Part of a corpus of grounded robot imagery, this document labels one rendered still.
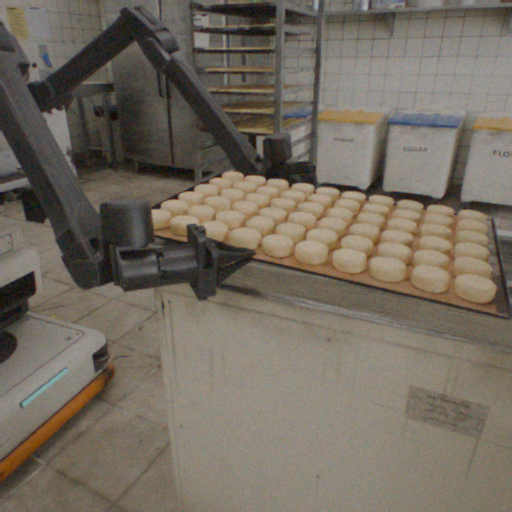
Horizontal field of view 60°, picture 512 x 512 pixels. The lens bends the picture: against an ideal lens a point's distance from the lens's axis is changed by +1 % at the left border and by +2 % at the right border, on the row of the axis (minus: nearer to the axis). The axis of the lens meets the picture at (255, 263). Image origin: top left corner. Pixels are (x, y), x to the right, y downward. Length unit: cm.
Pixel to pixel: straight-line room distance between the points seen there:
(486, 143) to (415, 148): 52
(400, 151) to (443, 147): 34
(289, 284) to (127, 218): 28
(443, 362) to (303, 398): 25
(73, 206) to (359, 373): 51
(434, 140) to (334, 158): 86
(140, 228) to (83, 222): 11
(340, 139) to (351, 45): 102
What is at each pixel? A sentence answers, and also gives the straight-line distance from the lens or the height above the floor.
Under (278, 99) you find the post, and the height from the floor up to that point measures 103.
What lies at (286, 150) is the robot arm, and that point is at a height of 100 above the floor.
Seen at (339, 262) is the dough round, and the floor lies 93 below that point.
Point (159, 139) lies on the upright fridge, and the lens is 488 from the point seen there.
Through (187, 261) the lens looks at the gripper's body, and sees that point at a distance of 63.
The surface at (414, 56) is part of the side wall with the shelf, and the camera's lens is 465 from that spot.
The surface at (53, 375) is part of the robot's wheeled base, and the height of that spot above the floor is 26.
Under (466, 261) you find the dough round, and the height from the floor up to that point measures 93.
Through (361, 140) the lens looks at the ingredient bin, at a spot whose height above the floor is 54.
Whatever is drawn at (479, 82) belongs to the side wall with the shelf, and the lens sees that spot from 459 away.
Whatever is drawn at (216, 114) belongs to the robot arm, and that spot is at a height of 107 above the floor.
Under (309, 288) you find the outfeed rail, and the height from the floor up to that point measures 87.
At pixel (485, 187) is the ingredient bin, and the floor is 25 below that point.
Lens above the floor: 120
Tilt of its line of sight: 25 degrees down
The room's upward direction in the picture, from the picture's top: straight up
